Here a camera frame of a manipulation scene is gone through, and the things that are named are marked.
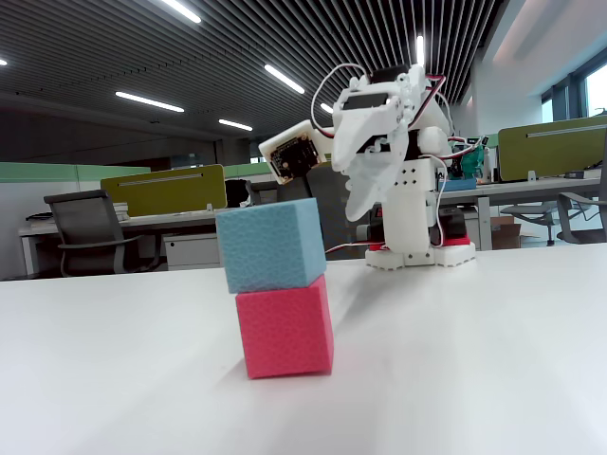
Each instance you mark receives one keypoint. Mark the teal green object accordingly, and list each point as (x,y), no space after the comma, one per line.
(472,163)

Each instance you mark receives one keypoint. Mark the white office desk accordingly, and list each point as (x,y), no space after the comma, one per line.
(521,189)
(142,220)

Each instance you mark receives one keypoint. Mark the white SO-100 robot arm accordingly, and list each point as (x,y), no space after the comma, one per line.
(408,213)

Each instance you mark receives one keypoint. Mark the grey mesh office chair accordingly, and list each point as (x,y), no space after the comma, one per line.
(583,208)
(85,223)
(531,213)

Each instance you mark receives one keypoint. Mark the dark grey office chair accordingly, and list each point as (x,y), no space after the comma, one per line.
(332,213)

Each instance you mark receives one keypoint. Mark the blue tray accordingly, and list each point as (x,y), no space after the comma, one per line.
(457,186)

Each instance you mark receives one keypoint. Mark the blue foam cube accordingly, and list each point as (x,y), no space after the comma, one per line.
(270,249)

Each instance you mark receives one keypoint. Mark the white cased camera board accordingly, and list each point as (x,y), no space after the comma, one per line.
(294,154)

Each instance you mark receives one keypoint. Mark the brown cardboard box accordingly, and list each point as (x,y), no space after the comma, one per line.
(505,234)

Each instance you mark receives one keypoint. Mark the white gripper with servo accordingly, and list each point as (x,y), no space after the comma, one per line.
(361,127)

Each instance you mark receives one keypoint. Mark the black bag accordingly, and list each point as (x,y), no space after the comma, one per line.
(234,192)

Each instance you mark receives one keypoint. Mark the olive green desk divider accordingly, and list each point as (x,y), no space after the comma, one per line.
(550,151)
(161,192)

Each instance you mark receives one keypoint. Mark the stack of books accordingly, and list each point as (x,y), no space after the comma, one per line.
(121,212)

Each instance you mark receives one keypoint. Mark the red foam cube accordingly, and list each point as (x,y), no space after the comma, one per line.
(284,332)

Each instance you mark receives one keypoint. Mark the white drawer cabinet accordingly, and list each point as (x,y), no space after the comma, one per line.
(192,251)

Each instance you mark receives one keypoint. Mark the light green partition wall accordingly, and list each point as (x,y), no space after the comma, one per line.
(57,171)

